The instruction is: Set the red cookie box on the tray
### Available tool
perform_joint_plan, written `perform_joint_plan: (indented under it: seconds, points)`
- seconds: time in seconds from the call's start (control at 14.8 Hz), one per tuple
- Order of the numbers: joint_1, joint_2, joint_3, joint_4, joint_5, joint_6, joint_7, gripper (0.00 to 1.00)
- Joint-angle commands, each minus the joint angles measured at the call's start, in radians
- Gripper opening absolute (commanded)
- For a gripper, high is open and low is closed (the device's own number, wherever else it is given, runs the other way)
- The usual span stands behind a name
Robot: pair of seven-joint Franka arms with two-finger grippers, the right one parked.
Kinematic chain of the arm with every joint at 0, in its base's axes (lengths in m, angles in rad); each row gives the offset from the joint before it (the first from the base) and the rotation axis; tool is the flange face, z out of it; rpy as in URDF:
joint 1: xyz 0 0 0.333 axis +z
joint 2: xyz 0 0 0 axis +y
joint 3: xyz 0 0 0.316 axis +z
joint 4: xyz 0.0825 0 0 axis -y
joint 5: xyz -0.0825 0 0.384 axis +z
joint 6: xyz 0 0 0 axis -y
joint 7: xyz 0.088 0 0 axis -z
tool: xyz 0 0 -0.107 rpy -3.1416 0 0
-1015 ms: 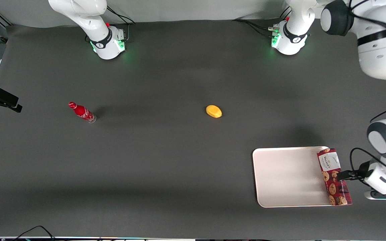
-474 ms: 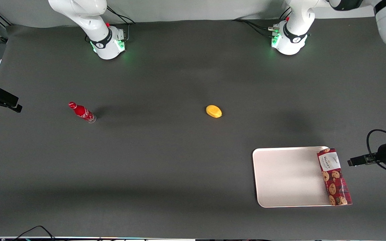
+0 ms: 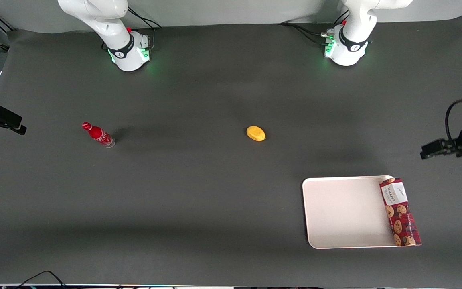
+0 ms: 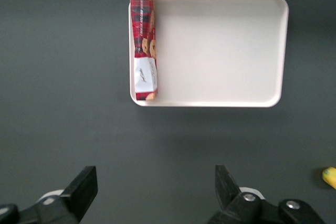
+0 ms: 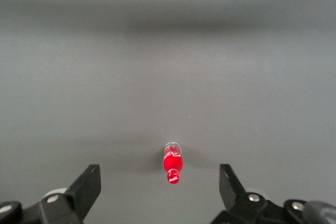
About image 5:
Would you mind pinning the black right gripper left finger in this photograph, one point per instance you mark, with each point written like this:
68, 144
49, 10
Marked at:
84, 190

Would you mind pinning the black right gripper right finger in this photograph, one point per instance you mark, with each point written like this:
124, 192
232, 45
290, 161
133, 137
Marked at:
232, 192

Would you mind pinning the red cola bottle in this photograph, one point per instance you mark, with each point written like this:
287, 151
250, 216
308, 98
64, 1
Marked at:
172, 162

